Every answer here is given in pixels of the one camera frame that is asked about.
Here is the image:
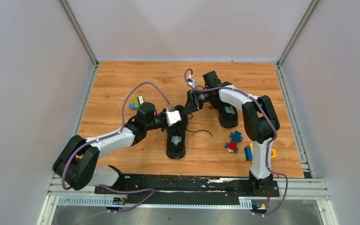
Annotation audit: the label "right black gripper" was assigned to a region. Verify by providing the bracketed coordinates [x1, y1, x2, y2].
[182, 88, 214, 116]

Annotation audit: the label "black shoe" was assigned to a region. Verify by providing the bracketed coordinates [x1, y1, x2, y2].
[166, 105, 188, 159]
[210, 99, 238, 128]

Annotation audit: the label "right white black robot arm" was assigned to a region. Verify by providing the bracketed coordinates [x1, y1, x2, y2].
[182, 68, 280, 196]

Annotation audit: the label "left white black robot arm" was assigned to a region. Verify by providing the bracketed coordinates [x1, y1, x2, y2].
[52, 102, 180, 194]

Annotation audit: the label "green blue white toy blocks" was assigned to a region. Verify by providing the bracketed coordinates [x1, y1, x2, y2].
[129, 96, 144, 111]

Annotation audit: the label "blue red toy block car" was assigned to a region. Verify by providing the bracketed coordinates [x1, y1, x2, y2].
[225, 131, 243, 153]

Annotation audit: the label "yellow blue toy block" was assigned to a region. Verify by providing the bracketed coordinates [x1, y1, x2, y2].
[244, 143, 278, 161]

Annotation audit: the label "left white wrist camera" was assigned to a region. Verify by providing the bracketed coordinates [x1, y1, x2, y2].
[165, 110, 182, 127]

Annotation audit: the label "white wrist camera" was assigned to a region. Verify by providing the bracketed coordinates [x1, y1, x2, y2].
[165, 110, 182, 127]
[187, 74, 198, 88]

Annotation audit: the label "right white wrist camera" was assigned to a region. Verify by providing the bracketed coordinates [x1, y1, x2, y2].
[187, 74, 198, 88]

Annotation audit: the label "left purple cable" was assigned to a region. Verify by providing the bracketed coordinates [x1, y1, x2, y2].
[62, 82, 176, 213]

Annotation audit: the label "white slotted cable duct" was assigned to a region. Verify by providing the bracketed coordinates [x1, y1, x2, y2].
[57, 196, 253, 209]

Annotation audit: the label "aluminium frame rail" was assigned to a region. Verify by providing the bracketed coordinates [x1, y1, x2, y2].
[47, 174, 330, 199]

